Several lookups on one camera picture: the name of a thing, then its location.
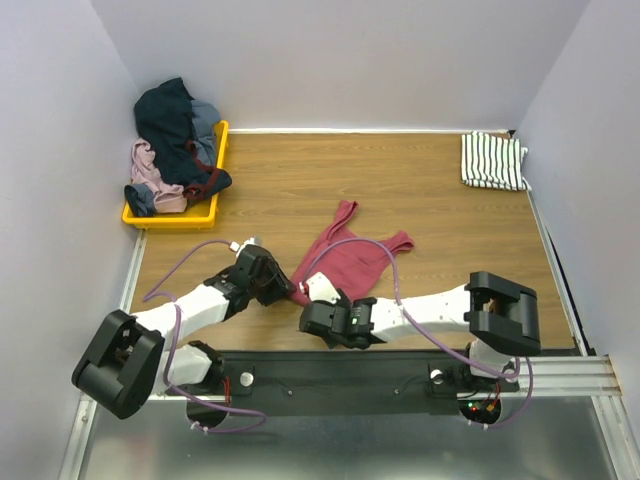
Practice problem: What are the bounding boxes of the red tank top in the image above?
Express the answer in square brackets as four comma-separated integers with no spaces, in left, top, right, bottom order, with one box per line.
[290,200,391,306]

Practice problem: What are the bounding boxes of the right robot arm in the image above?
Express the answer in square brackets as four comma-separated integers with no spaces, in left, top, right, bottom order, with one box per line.
[299,271,541,390]

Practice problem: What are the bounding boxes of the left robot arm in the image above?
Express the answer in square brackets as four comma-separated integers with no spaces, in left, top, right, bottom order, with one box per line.
[71,245,295,419]

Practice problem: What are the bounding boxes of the striped folded tank top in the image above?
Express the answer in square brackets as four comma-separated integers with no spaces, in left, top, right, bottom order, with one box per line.
[461,131,531,192]

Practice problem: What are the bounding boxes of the yellow plastic bin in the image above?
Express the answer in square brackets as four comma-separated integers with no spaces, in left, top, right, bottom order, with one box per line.
[121,120,230,230]

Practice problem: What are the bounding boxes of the maroon trimmed dark garment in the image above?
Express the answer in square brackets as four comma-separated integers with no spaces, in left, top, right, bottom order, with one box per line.
[183,140,232,203]

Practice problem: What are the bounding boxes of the pink garment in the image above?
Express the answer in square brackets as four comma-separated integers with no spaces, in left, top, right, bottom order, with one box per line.
[131,138,187,214]

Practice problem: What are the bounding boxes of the grey blue garment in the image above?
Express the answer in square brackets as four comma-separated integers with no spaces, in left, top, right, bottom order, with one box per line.
[191,99,221,166]

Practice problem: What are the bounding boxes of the dark navy garment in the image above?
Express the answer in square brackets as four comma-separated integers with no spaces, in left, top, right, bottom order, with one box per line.
[134,77,211,188]

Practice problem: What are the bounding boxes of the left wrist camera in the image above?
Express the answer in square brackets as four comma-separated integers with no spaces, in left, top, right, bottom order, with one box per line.
[229,236,270,261]

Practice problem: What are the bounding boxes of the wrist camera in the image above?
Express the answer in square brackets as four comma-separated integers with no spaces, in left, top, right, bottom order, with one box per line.
[229,236,270,261]
[298,272,350,305]

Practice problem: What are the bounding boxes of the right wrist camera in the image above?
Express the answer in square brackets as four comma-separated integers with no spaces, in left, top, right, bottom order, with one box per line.
[298,272,350,305]

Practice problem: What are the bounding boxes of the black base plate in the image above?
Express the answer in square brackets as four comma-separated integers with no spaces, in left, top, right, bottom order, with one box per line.
[185,350,519,416]

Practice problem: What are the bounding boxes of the aluminium frame rail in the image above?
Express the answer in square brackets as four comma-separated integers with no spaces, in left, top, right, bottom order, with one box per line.
[146,356,620,401]

